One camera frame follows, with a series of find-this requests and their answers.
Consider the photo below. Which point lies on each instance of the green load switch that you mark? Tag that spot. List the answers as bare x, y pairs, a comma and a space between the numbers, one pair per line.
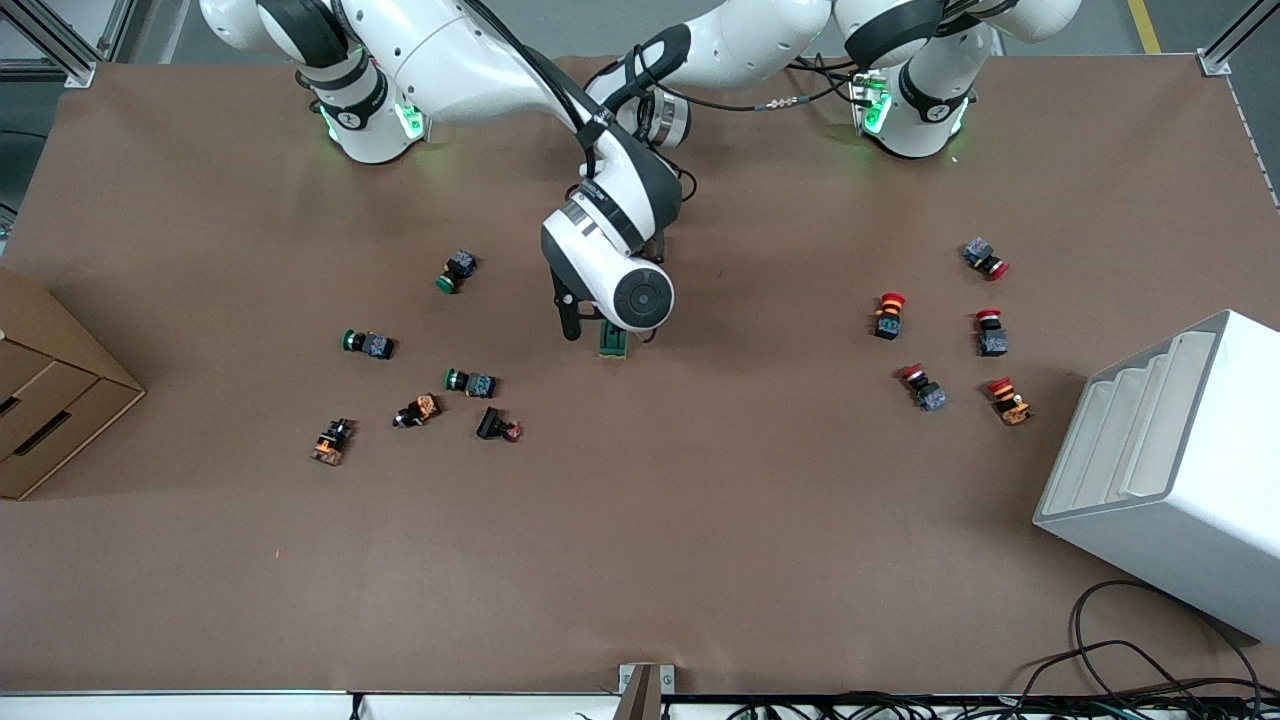
613, 343

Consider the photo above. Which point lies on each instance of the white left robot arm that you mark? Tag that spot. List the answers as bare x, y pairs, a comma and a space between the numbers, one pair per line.
760, 40

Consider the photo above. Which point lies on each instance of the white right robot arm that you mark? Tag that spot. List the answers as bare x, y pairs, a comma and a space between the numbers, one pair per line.
450, 60

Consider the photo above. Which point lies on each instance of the red emergency stop button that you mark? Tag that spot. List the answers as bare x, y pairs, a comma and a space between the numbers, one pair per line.
985, 259
924, 388
1009, 401
991, 334
889, 315

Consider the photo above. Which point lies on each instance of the brown cardboard box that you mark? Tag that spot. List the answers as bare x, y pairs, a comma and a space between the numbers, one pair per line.
50, 400

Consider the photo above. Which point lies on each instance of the white stepped rack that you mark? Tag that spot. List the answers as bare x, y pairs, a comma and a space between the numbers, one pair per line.
1170, 470

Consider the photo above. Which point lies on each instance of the green push button switch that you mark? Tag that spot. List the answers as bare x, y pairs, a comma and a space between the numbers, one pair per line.
368, 344
456, 271
470, 382

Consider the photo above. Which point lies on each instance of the black switch with red lamp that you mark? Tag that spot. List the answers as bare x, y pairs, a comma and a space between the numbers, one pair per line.
498, 426

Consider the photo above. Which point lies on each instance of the orange black selector switch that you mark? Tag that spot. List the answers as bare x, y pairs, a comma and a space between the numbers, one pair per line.
332, 441
417, 411

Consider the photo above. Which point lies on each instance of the metal table edge bracket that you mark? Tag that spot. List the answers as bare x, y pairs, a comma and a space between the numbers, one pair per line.
645, 690

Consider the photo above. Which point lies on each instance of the white table edge rail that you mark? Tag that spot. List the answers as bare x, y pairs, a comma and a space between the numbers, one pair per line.
200, 705

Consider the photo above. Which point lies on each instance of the aluminium frame profile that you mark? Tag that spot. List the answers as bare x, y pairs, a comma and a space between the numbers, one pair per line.
1235, 40
50, 50

